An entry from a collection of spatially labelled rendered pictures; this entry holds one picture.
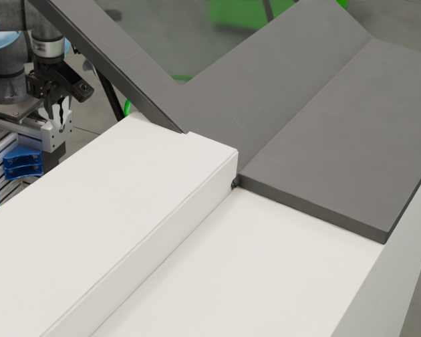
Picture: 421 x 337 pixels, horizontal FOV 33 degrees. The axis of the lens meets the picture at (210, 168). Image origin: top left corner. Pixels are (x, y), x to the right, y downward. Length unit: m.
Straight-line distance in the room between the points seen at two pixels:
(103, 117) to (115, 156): 3.07
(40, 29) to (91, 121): 2.56
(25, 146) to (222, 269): 1.40
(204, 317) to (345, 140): 0.52
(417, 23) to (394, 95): 4.42
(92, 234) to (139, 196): 0.11
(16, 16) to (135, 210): 0.73
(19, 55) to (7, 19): 0.64
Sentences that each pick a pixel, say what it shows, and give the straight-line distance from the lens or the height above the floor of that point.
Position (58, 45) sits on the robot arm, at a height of 1.48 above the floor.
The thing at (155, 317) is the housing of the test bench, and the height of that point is 1.47.
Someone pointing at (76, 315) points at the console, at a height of 1.53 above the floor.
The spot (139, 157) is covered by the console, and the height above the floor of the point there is 1.55.
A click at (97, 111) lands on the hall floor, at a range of 4.31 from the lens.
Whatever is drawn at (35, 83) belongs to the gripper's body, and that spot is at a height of 1.38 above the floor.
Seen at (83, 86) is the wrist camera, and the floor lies 1.39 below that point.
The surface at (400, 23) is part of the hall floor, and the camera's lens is 5.95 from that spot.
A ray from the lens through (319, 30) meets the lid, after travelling 1.71.
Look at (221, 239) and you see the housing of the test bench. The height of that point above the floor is 1.47.
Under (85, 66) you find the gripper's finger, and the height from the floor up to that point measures 1.36.
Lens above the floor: 2.23
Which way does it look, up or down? 35 degrees down
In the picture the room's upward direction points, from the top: 5 degrees clockwise
